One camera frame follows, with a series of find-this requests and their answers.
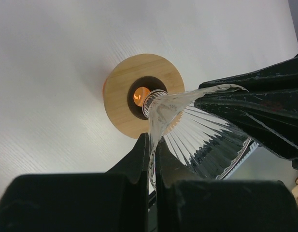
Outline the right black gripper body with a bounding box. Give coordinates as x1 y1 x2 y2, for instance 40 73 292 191
194 54 298 171

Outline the orange glass carafe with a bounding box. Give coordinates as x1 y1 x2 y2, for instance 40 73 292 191
102 77 150 108

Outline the clear glass dripper cone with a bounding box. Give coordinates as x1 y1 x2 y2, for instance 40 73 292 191
142 84 253 188

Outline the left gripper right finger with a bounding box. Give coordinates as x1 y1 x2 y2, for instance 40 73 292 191
156 140 298 232

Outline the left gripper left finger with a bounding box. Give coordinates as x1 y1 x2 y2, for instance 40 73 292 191
0 133 149 232

